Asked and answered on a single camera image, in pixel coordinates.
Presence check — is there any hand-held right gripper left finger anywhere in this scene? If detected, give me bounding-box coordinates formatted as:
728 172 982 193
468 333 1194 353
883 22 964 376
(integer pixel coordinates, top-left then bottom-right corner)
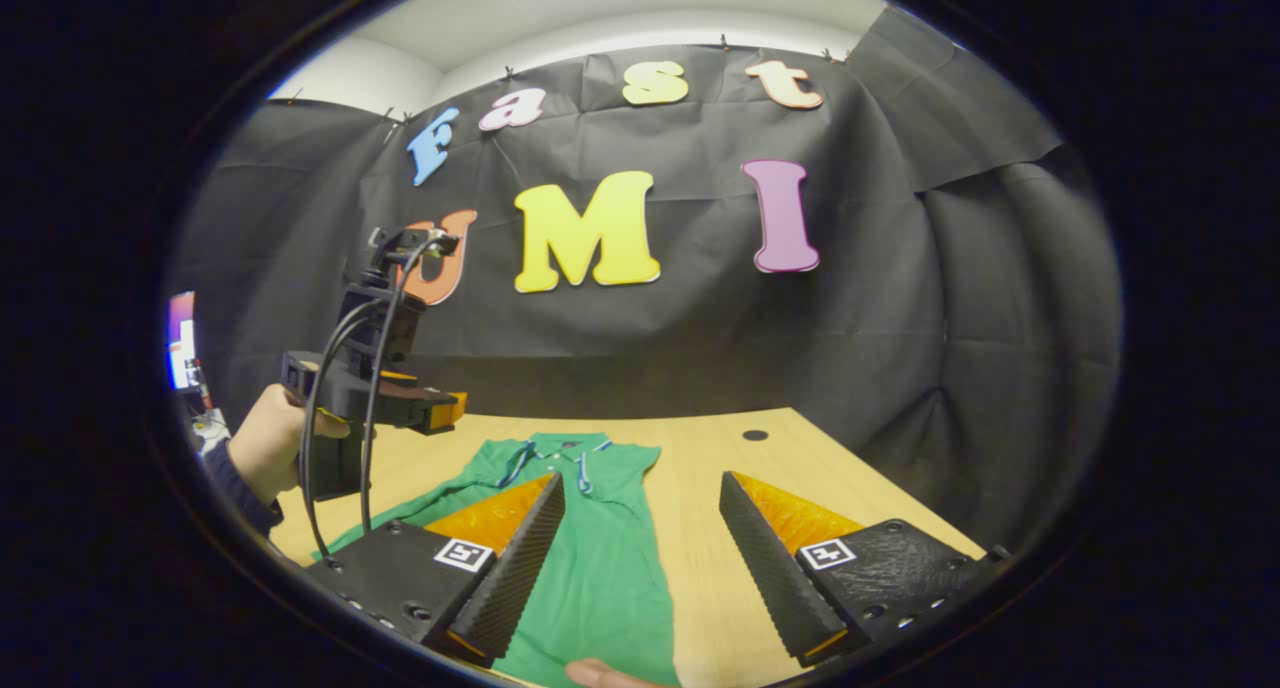
305 471 567 667

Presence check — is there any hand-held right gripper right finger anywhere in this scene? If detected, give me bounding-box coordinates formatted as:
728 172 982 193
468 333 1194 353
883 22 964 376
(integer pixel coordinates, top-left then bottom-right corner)
718 470 1011 667

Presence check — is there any green T-shirt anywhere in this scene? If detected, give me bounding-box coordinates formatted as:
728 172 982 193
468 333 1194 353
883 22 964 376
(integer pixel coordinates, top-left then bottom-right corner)
315 432 681 688

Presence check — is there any white side desk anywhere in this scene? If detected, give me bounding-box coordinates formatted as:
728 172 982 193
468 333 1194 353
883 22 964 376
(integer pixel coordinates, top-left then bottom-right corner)
190 403 236 459

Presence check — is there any computer monitor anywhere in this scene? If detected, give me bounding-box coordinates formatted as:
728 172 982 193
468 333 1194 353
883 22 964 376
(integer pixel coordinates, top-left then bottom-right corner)
165 290 199 391

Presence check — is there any black cable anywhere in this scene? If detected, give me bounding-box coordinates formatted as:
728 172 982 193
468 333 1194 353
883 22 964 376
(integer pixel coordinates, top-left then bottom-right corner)
298 298 391 561
358 230 446 537

